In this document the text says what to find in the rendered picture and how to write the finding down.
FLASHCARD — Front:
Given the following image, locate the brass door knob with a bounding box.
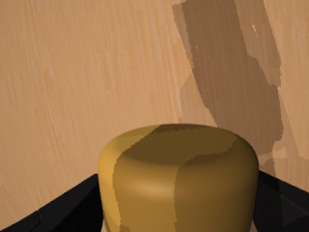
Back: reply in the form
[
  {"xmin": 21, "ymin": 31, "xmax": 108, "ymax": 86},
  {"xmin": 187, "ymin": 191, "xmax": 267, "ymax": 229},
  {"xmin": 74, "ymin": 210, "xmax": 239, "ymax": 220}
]
[{"xmin": 98, "ymin": 124, "xmax": 259, "ymax": 232}]

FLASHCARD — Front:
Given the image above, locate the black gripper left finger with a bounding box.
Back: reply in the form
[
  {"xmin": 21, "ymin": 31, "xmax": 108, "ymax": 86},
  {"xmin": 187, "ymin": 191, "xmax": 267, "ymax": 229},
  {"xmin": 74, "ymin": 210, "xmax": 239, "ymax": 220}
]
[{"xmin": 0, "ymin": 174, "xmax": 103, "ymax": 232}]

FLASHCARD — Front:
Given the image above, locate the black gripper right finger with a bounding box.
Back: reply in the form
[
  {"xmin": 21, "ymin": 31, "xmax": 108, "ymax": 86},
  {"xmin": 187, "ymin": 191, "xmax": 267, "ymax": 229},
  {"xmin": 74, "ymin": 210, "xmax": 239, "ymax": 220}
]
[{"xmin": 252, "ymin": 170, "xmax": 309, "ymax": 232}]

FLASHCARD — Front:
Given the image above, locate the tan wooden door slab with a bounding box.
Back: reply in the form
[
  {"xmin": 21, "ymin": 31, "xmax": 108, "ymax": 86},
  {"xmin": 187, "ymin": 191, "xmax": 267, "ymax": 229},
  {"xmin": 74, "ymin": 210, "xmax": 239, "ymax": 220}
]
[{"xmin": 101, "ymin": 219, "xmax": 257, "ymax": 232}]

